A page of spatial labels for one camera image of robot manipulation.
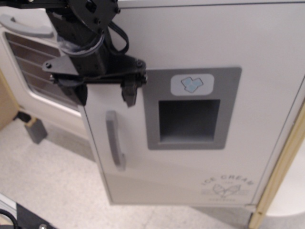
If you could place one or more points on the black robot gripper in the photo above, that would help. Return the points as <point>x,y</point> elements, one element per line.
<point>95,62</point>

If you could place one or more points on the white toy fridge door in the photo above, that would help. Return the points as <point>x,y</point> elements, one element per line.
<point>265,38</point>

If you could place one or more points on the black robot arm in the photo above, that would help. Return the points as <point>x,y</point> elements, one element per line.
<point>83,33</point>

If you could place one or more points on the grey wooden furniture leg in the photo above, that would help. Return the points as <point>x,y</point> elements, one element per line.
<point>34,127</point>

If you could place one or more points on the grey ice dispenser panel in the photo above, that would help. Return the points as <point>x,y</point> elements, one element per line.
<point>189,109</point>

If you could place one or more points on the white toy oven door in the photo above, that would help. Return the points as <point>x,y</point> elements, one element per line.
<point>21,60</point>

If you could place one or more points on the grey fridge door handle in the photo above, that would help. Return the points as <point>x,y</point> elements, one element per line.
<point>113,137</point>

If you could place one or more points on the grey oven door handle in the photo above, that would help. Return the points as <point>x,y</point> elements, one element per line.
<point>9,23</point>

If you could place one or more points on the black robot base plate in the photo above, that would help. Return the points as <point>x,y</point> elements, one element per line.
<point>22,218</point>

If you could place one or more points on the light wooden fridge side frame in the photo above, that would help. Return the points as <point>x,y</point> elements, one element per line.
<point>290,149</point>

